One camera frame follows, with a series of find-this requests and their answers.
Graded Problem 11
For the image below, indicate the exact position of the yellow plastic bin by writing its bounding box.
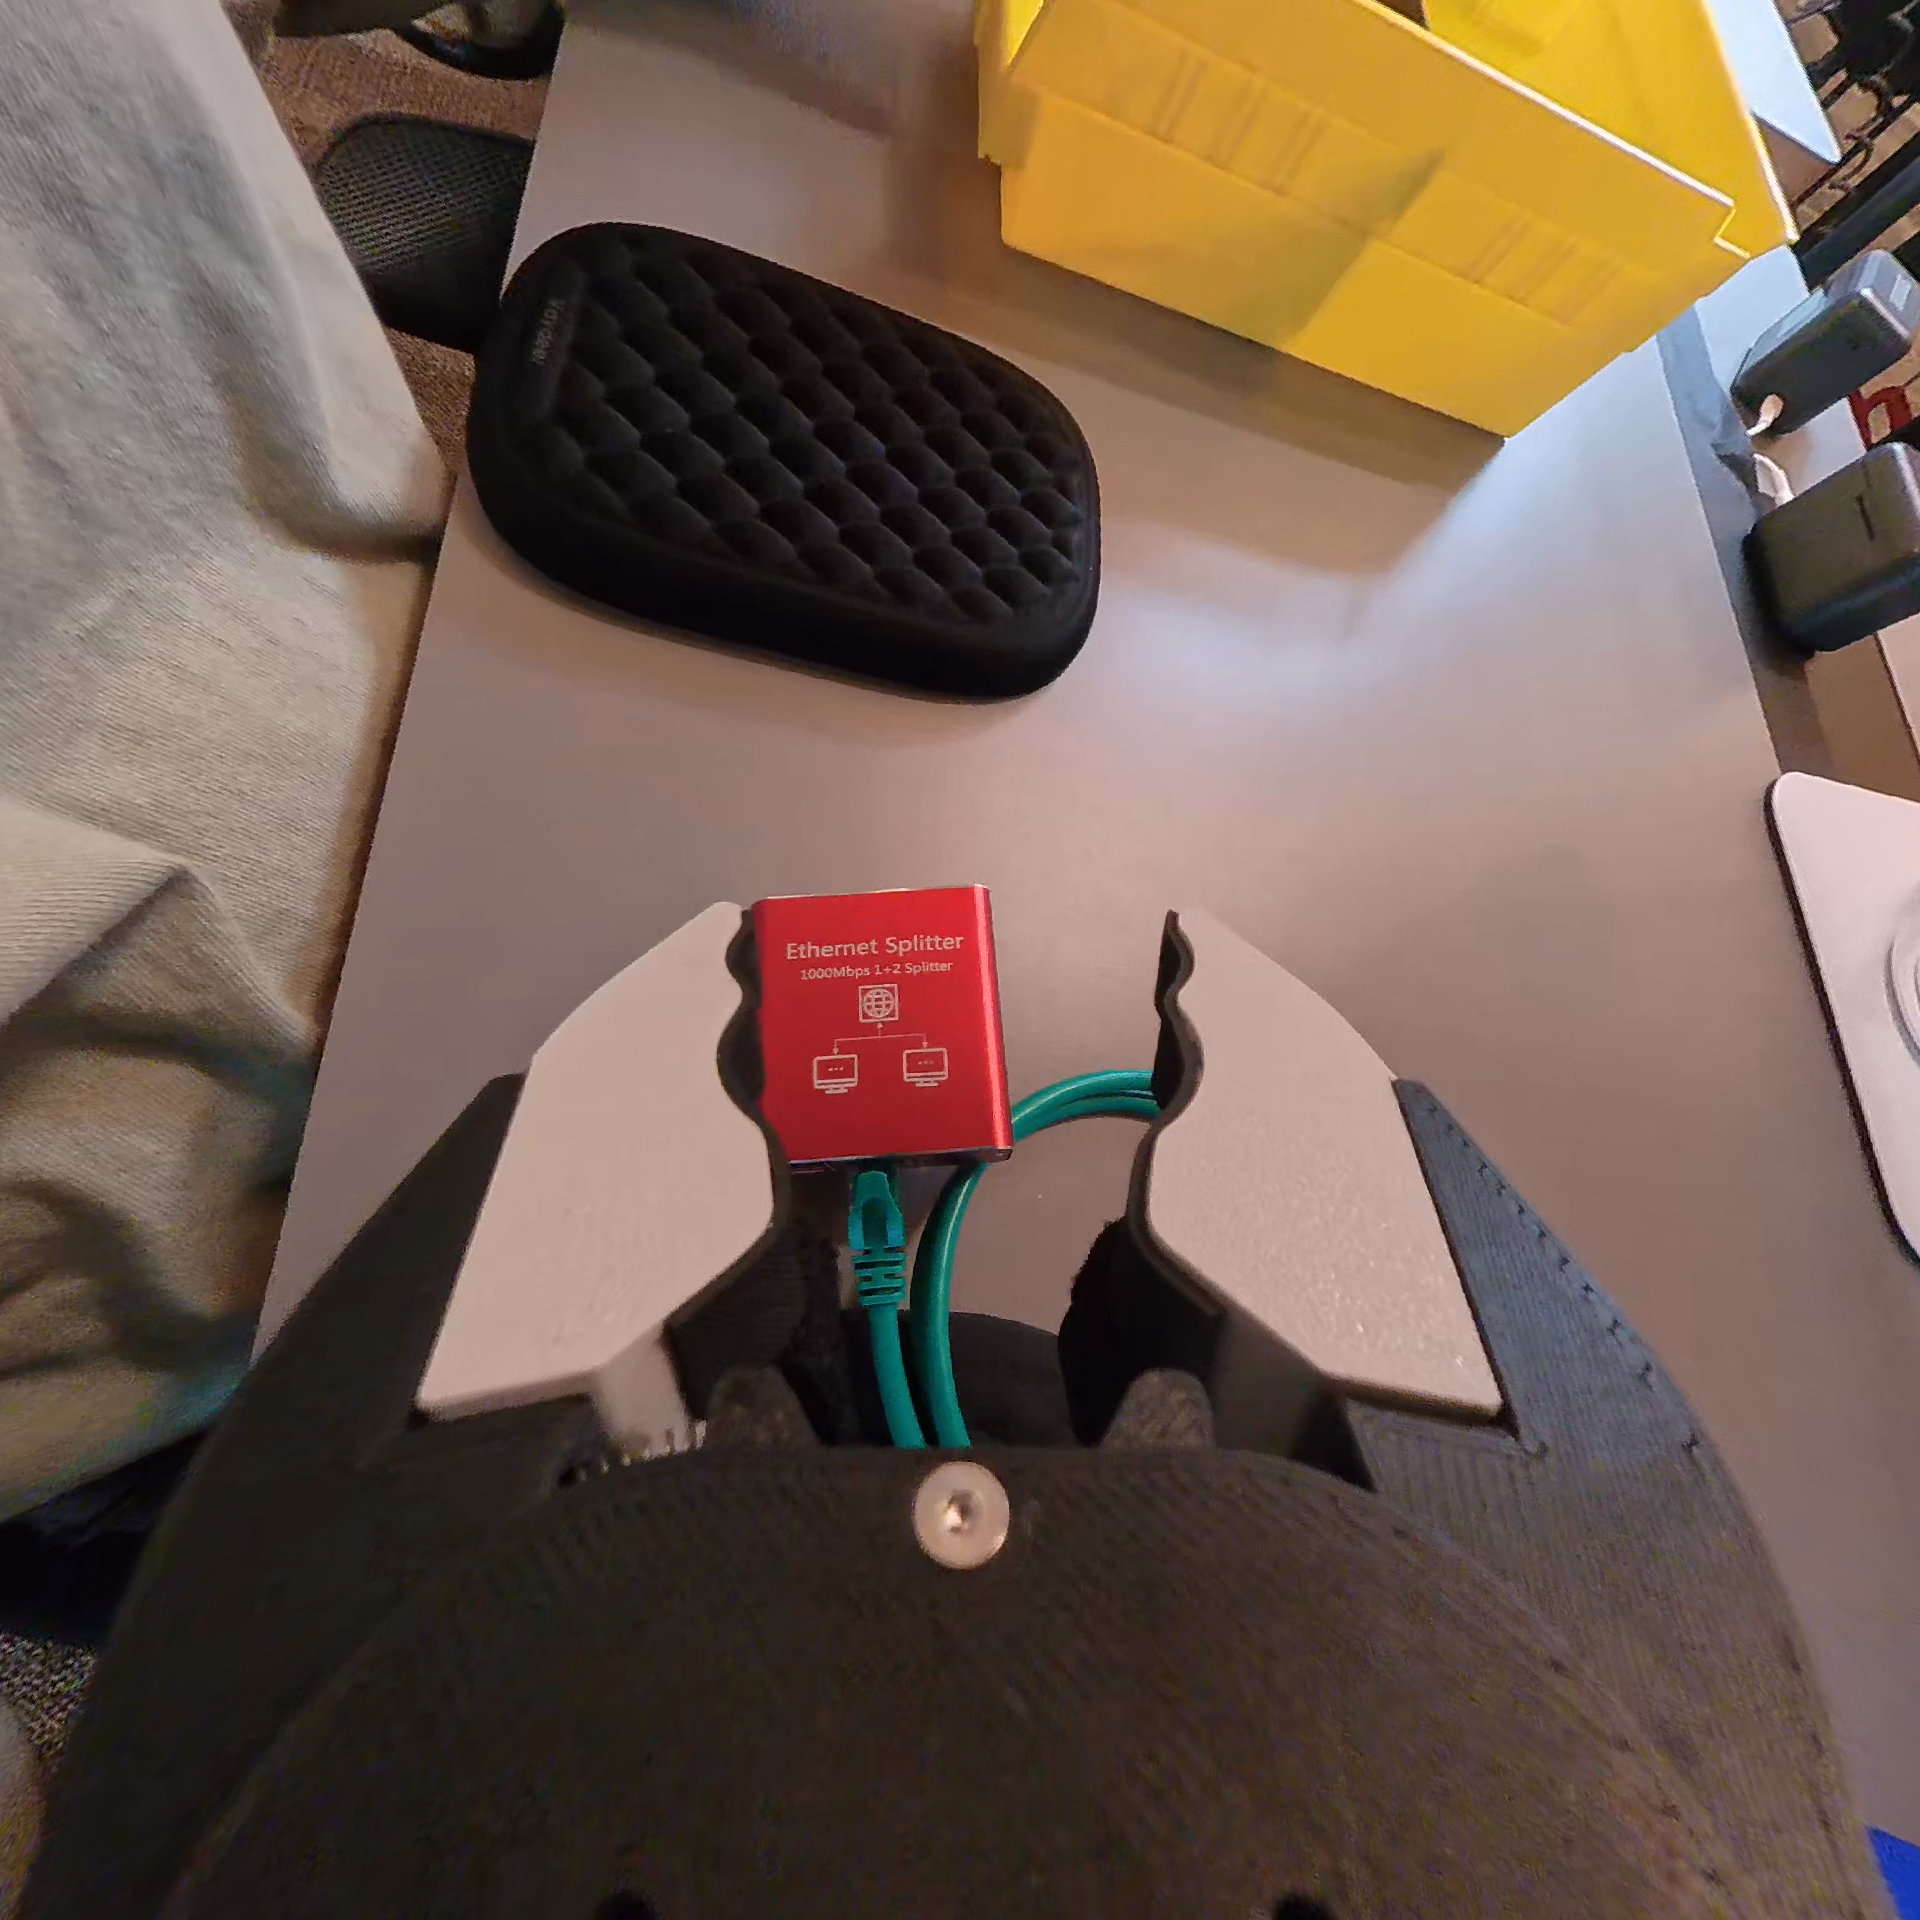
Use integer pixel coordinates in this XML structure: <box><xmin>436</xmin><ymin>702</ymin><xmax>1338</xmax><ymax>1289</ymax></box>
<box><xmin>975</xmin><ymin>0</ymin><xmax>1798</xmax><ymax>439</ymax></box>

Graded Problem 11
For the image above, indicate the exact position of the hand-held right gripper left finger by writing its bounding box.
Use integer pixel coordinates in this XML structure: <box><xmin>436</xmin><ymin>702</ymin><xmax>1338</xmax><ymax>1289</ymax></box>
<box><xmin>415</xmin><ymin>900</ymin><xmax>865</xmax><ymax>1449</ymax></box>

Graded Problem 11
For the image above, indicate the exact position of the black power adapter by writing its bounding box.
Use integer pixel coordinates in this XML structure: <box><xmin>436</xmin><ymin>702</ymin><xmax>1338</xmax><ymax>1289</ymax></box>
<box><xmin>1745</xmin><ymin>442</ymin><xmax>1920</xmax><ymax>655</ymax></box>

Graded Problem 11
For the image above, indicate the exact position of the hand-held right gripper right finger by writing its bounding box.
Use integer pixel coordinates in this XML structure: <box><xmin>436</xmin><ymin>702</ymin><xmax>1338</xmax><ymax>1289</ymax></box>
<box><xmin>1057</xmin><ymin>908</ymin><xmax>1507</xmax><ymax>1473</ymax></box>

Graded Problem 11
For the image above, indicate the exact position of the green ethernet cable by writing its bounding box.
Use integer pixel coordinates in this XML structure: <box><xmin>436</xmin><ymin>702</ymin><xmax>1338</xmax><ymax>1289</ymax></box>
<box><xmin>849</xmin><ymin>1067</ymin><xmax>1164</xmax><ymax>1451</ymax></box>

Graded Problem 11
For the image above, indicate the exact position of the red ethernet splitter box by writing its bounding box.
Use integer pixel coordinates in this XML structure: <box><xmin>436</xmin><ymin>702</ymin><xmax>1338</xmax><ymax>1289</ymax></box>
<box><xmin>750</xmin><ymin>884</ymin><xmax>1017</xmax><ymax>1172</ymax></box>

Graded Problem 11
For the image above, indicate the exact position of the black quilted wrist rest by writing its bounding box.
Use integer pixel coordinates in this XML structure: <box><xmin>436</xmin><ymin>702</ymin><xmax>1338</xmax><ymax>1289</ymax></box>
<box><xmin>469</xmin><ymin>221</ymin><xmax>1107</xmax><ymax>705</ymax></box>

